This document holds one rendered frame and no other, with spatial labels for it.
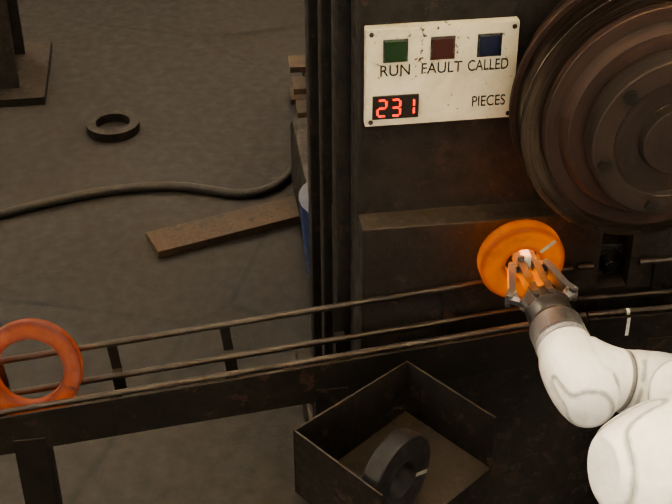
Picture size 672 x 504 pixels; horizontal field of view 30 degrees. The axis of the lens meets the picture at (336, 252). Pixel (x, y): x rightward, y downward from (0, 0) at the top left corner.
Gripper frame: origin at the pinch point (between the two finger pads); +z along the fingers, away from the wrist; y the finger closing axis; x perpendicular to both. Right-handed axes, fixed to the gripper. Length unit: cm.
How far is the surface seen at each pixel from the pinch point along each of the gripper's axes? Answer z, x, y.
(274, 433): 49, -87, -41
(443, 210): 11.5, 2.4, -11.8
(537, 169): -2.2, 18.7, 0.4
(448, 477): -30.5, -22.6, -18.7
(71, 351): 2, -15, -81
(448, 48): 11.5, 35.2, -12.7
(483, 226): 6.8, 1.4, -5.4
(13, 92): 244, -93, -117
